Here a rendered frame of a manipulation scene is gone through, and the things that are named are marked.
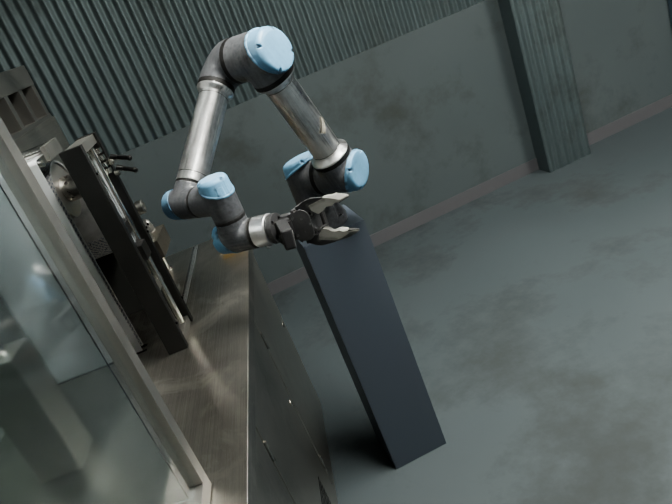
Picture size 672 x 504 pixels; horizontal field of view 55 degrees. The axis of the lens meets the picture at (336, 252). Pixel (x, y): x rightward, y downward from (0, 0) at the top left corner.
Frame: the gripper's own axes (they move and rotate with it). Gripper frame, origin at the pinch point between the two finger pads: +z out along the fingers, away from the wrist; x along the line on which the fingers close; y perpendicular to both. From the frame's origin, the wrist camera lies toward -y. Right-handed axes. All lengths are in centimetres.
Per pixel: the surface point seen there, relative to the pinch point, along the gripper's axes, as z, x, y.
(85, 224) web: -74, -12, 2
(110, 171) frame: -53, -23, -4
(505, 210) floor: -13, 78, 246
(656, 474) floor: 48, 106, 46
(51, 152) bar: -63, -32, -9
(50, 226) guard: -15, -22, -61
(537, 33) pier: 22, -11, 285
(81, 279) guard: -15, -14, -60
